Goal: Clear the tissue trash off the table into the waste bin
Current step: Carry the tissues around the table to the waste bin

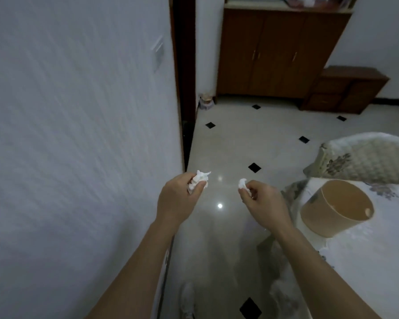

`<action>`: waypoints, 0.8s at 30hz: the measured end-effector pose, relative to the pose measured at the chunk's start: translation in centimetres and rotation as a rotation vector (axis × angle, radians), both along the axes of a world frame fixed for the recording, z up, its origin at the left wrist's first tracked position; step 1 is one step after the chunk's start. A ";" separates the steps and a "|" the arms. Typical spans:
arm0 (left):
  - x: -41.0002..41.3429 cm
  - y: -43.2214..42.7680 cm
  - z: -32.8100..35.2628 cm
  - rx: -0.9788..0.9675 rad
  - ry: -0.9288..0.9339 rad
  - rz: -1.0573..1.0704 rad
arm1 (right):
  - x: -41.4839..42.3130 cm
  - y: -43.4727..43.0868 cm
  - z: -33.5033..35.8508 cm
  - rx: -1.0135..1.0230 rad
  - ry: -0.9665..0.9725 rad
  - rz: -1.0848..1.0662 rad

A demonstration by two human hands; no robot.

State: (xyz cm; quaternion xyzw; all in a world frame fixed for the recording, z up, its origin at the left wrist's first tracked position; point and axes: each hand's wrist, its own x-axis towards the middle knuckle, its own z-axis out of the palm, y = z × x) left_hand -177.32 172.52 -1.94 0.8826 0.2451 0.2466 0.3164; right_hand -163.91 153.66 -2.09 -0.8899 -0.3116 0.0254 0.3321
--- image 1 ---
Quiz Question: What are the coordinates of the person's right forearm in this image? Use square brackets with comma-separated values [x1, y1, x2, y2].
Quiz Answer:
[271, 222, 383, 319]

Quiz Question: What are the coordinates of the small pet food bowl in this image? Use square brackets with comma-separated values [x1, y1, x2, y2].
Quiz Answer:
[199, 93, 216, 111]

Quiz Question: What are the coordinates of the small white tissue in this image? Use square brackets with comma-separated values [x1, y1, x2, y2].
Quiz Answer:
[237, 178, 252, 198]

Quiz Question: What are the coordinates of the person's left forearm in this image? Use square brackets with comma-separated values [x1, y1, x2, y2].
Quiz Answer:
[85, 218, 177, 319]

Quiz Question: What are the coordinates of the dark wooden door frame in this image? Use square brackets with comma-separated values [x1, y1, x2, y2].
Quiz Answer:
[169, 0, 197, 173]

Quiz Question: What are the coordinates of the floral quilted pillow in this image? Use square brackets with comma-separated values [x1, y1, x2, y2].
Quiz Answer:
[303, 132, 399, 186]

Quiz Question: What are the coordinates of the person's left hand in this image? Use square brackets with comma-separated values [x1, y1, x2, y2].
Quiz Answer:
[156, 173, 209, 227]

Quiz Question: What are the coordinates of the person's right hand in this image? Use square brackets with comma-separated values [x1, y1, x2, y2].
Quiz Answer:
[238, 180, 289, 234]

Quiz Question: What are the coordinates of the large white tissue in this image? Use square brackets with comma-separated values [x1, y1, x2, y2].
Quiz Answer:
[188, 169, 212, 196]

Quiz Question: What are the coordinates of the beige round waste bin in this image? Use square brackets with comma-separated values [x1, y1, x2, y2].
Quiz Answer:
[300, 179, 375, 238]

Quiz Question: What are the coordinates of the brown wooden cabinet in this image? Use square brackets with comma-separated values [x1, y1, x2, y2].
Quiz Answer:
[216, 3, 353, 99]

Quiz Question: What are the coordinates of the brown wooden nightstand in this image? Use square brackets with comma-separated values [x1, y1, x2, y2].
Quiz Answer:
[300, 66, 390, 115]

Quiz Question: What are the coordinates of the white wall switch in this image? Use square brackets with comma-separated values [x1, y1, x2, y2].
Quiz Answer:
[152, 36, 165, 73]

